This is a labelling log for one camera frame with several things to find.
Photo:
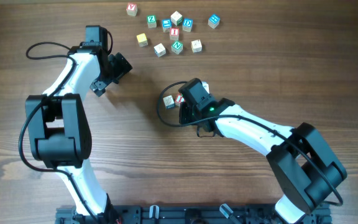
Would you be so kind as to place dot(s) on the blue picture block far right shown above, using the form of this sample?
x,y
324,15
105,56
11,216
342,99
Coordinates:
x,y
214,21

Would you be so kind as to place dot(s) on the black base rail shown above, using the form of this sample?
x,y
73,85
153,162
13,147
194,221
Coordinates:
x,y
252,213

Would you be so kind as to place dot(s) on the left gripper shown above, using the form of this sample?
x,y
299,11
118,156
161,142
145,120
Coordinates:
x,y
122,66

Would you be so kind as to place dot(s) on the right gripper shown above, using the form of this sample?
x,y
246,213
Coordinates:
x,y
185,118

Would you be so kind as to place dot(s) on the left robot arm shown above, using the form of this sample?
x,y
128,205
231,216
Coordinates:
x,y
56,136

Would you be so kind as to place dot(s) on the white block blue side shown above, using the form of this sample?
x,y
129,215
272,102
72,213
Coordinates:
x,y
160,50

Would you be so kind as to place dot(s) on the white picture block yellow side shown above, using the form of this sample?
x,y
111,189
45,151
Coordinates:
x,y
196,46

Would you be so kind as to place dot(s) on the white and green block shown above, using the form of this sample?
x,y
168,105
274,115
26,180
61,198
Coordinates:
x,y
176,18

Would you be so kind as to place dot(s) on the blue D letter block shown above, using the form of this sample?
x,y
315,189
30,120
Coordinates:
x,y
187,24

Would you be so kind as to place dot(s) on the red Y letter block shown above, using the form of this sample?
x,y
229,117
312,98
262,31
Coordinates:
x,y
131,9

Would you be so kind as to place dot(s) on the green N letter block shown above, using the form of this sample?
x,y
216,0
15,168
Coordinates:
x,y
177,47

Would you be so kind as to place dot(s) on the yellow top block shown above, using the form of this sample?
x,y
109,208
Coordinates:
x,y
142,40

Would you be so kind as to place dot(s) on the green Z letter block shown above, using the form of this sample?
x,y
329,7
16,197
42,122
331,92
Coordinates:
x,y
151,21

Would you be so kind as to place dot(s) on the white block blue edge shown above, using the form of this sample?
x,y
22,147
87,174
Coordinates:
x,y
169,102

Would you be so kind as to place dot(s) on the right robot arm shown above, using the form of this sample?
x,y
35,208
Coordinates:
x,y
303,163

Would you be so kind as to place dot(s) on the red I letter block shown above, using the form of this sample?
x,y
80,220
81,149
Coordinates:
x,y
174,34

